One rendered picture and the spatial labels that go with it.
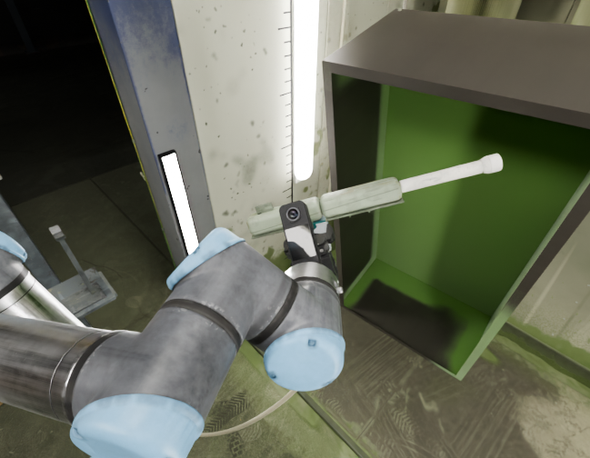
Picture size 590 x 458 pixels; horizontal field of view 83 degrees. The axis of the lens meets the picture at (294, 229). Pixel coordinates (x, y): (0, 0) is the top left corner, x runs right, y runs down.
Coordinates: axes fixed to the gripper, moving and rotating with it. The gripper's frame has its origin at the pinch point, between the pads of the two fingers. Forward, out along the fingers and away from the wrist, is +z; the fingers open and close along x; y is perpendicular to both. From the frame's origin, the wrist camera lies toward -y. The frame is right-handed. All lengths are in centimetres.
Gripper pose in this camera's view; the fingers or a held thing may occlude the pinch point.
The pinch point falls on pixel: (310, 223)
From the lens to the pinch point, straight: 69.8
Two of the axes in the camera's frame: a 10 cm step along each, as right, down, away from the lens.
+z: 0.8, -4.1, 9.1
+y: 3.2, 8.7, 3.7
